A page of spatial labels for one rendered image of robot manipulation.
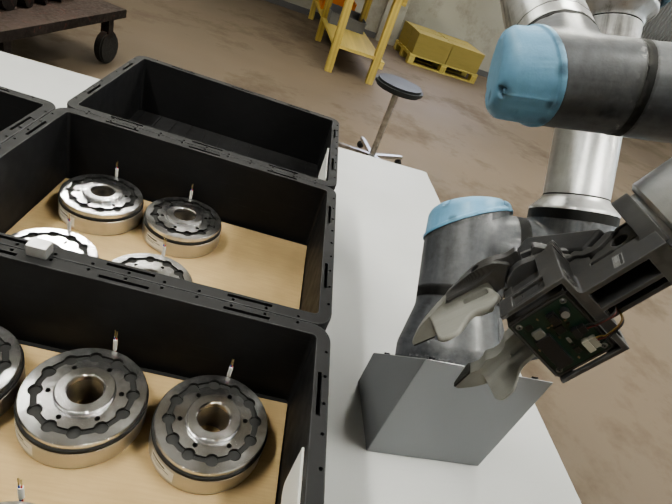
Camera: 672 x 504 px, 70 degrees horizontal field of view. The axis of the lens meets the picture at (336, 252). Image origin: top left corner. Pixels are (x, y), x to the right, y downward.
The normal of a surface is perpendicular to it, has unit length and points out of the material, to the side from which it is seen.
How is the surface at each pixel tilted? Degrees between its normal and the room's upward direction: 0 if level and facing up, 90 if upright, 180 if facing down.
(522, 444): 0
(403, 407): 90
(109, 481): 0
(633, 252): 67
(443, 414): 90
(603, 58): 50
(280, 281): 0
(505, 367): 76
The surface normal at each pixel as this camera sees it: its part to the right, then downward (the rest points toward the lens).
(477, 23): 0.07, 0.59
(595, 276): -0.70, -0.71
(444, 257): -0.62, -0.27
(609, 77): -0.11, 0.20
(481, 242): -0.04, -0.22
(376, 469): 0.32, -0.77
